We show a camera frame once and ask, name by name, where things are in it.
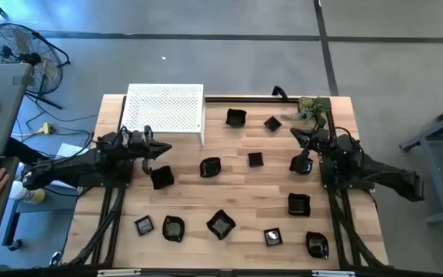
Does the white bottle yellow label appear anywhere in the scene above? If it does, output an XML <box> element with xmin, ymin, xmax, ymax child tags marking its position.
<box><xmin>8</xmin><ymin>180</ymin><xmax>47</xmax><ymax>205</ymax></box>

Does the black cup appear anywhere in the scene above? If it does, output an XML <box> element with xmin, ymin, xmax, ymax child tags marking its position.
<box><xmin>134</xmin><ymin>215</ymin><xmax>155</xmax><ymax>237</ymax></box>
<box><xmin>225</xmin><ymin>108</ymin><xmax>248</xmax><ymax>128</ymax></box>

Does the grey desk foot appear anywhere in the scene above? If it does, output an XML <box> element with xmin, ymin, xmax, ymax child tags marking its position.
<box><xmin>2</xmin><ymin>184</ymin><xmax>79</xmax><ymax>252</ymax></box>

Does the grey metal cart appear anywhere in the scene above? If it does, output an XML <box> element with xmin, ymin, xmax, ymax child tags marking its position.
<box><xmin>399</xmin><ymin>98</ymin><xmax>443</xmax><ymax>227</ymax></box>

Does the black floor cable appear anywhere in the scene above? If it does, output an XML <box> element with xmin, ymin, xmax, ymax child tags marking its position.
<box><xmin>13</xmin><ymin>92</ymin><xmax>100</xmax><ymax>142</ymax></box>

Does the black aluminium frame rail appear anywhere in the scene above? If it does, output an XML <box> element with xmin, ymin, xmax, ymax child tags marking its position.
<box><xmin>62</xmin><ymin>264</ymin><xmax>443</xmax><ymax>277</ymax></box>
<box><xmin>205</xmin><ymin>95</ymin><xmax>322</xmax><ymax>104</ymax></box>

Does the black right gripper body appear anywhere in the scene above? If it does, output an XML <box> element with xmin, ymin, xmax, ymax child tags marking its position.
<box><xmin>301</xmin><ymin>128</ymin><xmax>336</xmax><ymax>163</ymax></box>

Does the black cable hook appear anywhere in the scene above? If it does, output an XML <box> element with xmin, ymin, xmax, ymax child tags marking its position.
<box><xmin>271</xmin><ymin>85</ymin><xmax>290</xmax><ymax>102</ymax></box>

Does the green artificial potted plant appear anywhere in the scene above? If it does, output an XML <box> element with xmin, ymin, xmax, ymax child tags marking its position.
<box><xmin>281</xmin><ymin>95</ymin><xmax>332</xmax><ymax>122</ymax></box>

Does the black floor fan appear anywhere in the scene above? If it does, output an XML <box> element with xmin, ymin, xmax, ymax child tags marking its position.
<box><xmin>0</xmin><ymin>22</ymin><xmax>72</xmax><ymax>111</ymax></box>

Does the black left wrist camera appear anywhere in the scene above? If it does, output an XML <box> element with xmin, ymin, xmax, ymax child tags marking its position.
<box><xmin>142</xmin><ymin>125</ymin><xmax>155</xmax><ymax>144</ymax></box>

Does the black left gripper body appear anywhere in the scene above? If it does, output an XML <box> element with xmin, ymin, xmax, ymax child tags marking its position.
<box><xmin>128</xmin><ymin>132</ymin><xmax>154</xmax><ymax>175</ymax></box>

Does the white perforated metal shelf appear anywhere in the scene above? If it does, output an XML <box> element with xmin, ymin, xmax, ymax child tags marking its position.
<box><xmin>120</xmin><ymin>82</ymin><xmax>207</xmax><ymax>148</ymax></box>

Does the grey tape piece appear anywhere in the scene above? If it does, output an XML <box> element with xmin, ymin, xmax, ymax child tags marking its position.
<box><xmin>12</xmin><ymin>73</ymin><xmax>34</xmax><ymax>87</ymax></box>

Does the white table edge bracket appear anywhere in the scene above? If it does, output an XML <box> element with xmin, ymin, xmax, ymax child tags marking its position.
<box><xmin>311</xmin><ymin>270</ymin><xmax>356</xmax><ymax>277</ymax></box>
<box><xmin>97</xmin><ymin>269</ymin><xmax>142</xmax><ymax>277</ymax></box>

